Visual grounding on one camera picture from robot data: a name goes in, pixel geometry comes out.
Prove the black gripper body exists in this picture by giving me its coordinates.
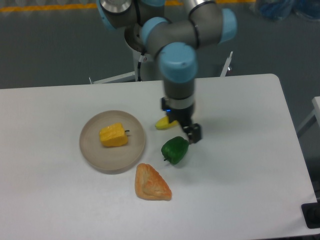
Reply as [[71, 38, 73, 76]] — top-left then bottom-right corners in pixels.
[[160, 97, 195, 128]]

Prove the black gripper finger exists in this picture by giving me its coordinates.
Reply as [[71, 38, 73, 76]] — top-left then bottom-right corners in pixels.
[[182, 123, 202, 145]]

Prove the yellow bell pepper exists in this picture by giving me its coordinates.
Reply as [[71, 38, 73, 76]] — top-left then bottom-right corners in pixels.
[[99, 122, 129, 147]]

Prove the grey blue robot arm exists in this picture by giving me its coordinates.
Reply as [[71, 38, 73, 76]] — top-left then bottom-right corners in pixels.
[[96, 0, 238, 144]]

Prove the green bell pepper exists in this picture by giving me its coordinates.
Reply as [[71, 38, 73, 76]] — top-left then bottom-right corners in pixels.
[[161, 136, 189, 165]]

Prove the beige round plate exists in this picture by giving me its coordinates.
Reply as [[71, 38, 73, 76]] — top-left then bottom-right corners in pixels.
[[79, 110, 146, 174]]

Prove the yellow banana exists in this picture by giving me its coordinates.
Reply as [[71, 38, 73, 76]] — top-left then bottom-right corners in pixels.
[[155, 116, 179, 130]]

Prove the triangular puff pastry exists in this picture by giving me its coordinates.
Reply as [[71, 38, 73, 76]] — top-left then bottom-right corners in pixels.
[[134, 163, 172, 201]]

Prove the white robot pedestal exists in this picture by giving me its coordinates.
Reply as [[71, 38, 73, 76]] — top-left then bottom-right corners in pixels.
[[124, 23, 165, 82]]

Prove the white metal frame leg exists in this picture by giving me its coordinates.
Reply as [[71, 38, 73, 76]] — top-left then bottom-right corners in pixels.
[[220, 51, 233, 77]]

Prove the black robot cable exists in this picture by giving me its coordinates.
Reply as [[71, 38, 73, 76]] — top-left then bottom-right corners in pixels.
[[136, 47, 148, 82]]

